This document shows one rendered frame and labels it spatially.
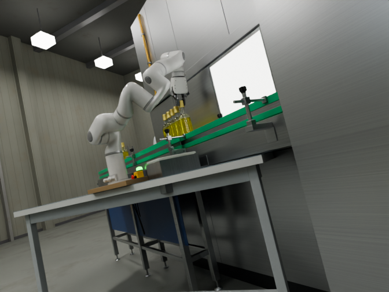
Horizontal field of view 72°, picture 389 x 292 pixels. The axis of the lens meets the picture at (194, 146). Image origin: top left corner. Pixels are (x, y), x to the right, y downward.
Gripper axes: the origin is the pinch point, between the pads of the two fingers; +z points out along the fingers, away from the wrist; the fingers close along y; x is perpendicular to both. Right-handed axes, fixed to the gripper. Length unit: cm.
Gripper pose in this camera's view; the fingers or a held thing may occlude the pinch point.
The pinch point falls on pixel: (180, 102)
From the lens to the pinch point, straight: 168.3
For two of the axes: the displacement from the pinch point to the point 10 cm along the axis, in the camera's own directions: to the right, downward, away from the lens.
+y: -8.2, 1.4, -5.6
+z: 0.8, 9.9, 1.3
